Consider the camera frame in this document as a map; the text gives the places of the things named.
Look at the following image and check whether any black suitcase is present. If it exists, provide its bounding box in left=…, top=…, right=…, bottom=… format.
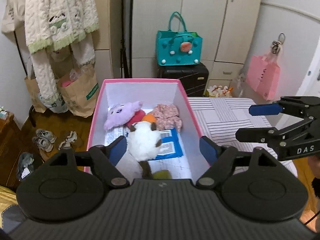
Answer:
left=157, top=63, right=209, bottom=97

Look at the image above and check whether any pink cardboard box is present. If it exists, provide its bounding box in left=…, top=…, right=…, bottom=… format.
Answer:
left=87, top=79, right=209, bottom=182

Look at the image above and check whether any brown paper bag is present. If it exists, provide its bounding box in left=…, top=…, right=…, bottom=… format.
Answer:
left=57, top=64, right=99, bottom=118
left=24, top=77, right=47, bottom=113

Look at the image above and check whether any wooden side cabinet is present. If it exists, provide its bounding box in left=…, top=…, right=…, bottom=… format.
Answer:
left=0, top=112, right=33, bottom=191

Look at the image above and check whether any cream knit cardigan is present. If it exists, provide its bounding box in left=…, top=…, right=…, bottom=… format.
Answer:
left=24, top=0, right=99, bottom=104

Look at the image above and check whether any white brown plush cat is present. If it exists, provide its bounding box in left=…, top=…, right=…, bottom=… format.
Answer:
left=127, top=121, right=162, bottom=179

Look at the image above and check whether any pink fluffy pompom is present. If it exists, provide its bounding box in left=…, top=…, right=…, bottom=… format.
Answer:
left=126, top=109, right=145, bottom=128

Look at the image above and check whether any green soft ball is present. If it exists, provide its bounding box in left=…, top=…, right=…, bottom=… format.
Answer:
left=152, top=170, right=172, bottom=180

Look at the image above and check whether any teal felt tote bag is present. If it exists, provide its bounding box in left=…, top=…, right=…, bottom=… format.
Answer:
left=156, top=11, right=203, bottom=66

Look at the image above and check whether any white tissue pack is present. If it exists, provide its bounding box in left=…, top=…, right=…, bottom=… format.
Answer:
left=104, top=126, right=130, bottom=146

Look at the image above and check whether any pink paper shopping bag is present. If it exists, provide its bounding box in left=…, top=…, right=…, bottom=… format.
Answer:
left=246, top=53, right=280, bottom=101

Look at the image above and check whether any striped tablecloth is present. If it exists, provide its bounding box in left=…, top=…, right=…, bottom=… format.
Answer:
left=187, top=96, right=298, bottom=178

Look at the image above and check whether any purple plush toy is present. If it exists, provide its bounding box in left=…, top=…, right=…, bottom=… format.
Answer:
left=104, top=101, right=143, bottom=131

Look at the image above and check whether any orange soft ball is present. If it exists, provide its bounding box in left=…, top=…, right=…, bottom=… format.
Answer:
left=142, top=113, right=157, bottom=123

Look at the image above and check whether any yellow gift bag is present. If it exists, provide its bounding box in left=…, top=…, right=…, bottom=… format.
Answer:
left=204, top=85, right=233, bottom=98

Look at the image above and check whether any printed paper sheet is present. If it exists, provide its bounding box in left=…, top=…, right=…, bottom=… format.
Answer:
left=148, top=157, right=191, bottom=179

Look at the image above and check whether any blue wet wipes pack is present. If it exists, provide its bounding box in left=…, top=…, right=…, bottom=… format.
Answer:
left=152, top=128, right=183, bottom=160

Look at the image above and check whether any pink floral scrunchie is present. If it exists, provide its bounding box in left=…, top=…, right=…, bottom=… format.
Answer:
left=151, top=104, right=182, bottom=133

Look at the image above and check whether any grey sneakers pair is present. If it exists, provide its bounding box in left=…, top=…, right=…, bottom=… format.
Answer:
left=32, top=129, right=57, bottom=152

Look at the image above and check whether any white mesh bath puff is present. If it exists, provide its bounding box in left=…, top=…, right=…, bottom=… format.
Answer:
left=116, top=150, right=143, bottom=184

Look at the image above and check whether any striped slippers pair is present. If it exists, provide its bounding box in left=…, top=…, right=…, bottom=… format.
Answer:
left=58, top=131, right=78, bottom=150

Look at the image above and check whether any beige wardrobe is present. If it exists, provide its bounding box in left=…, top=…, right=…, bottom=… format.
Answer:
left=93, top=0, right=261, bottom=86

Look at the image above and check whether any beige canvas tote bag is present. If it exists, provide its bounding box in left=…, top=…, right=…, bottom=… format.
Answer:
left=1, top=0, right=25, bottom=34

